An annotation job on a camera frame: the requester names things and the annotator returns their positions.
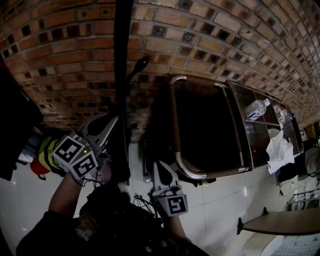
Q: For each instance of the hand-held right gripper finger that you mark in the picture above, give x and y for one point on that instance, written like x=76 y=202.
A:
x=156 y=177
x=175 y=178

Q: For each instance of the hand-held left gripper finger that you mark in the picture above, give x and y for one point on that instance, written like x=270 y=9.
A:
x=110 y=131
x=85 y=125

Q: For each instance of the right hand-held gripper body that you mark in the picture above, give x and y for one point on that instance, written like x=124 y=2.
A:
x=176 y=203

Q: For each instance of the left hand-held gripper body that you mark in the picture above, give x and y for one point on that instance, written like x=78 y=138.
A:
x=75 y=155

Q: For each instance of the black coat rack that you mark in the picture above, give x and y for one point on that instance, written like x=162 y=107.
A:
x=122 y=62

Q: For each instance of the person's left forearm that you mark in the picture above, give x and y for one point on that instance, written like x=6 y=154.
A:
x=65 y=195

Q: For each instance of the person's right forearm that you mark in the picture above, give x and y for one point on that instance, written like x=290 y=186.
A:
x=175 y=226

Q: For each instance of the person's left hand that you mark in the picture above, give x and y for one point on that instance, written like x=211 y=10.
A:
x=105 y=173

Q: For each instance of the yellow striped garment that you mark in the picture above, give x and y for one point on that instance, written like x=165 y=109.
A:
x=47 y=152

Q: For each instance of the red garment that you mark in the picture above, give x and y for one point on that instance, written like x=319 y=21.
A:
x=38 y=168

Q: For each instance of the white and blue clothes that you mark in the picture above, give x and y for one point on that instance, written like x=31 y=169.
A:
x=31 y=145

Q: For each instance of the person's dark clothing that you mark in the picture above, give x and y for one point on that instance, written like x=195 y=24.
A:
x=120 y=230

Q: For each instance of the black hanging garment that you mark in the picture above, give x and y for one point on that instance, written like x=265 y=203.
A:
x=17 y=120

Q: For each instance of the white chair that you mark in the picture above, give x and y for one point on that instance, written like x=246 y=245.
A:
x=260 y=243

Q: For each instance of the glass door cabinet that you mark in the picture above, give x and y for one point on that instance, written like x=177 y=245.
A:
x=260 y=130

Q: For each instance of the clear water bottle blue label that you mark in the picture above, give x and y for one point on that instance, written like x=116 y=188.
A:
x=256 y=109

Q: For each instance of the white cloth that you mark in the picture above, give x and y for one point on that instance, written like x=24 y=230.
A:
x=278 y=152

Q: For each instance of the brown wooden table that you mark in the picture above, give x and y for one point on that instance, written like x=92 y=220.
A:
x=287 y=221

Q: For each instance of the small clear plastic bottle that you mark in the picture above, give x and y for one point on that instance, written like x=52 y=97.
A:
x=279 y=115

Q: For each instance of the metal frame armchair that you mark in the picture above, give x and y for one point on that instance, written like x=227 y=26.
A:
x=205 y=130

